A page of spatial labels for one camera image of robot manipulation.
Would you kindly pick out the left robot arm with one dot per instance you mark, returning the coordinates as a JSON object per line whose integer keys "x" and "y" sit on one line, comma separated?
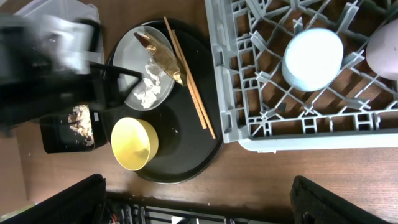
{"x": 46, "y": 69}

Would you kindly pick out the food scraps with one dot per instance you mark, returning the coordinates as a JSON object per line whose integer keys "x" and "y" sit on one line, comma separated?
{"x": 80, "y": 122}

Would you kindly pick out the grey dishwasher rack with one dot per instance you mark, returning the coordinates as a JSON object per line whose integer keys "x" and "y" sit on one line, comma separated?
{"x": 263, "y": 113}

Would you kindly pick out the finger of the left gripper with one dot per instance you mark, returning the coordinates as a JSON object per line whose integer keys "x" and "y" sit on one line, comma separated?
{"x": 112, "y": 85}

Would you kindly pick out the wooden chopstick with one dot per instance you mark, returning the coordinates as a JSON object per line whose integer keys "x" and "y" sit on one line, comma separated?
{"x": 209, "y": 126}
{"x": 190, "y": 87}

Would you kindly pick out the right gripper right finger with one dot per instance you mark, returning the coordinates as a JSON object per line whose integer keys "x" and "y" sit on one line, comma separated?
{"x": 311, "y": 203}

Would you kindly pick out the yellow bowl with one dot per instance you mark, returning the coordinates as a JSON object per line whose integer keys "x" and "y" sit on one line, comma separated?
{"x": 134, "y": 143}

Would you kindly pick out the round black tray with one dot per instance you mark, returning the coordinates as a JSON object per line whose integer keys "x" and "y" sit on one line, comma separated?
{"x": 185, "y": 148}

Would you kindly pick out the blue cup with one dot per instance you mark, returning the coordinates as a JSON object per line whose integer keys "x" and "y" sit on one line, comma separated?
{"x": 312, "y": 59}

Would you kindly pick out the black rectangular tray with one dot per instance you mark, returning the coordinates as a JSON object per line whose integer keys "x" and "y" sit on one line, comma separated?
{"x": 57, "y": 137}

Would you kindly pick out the gold foil wrapper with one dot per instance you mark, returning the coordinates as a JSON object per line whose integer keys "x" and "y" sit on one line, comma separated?
{"x": 163, "y": 57}

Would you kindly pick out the black metal frame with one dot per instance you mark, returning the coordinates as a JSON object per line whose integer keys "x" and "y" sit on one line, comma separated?
{"x": 152, "y": 210}

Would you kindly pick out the white tissue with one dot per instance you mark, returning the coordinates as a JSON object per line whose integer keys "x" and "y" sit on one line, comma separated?
{"x": 148, "y": 91}

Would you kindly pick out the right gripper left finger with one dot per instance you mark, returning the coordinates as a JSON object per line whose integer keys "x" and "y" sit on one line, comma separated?
{"x": 81, "y": 203}

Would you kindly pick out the pink cup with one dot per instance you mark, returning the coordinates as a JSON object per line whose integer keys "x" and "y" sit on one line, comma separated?
{"x": 381, "y": 51}

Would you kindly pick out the clear plastic bin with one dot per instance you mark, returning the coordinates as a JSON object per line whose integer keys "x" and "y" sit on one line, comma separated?
{"x": 68, "y": 32}

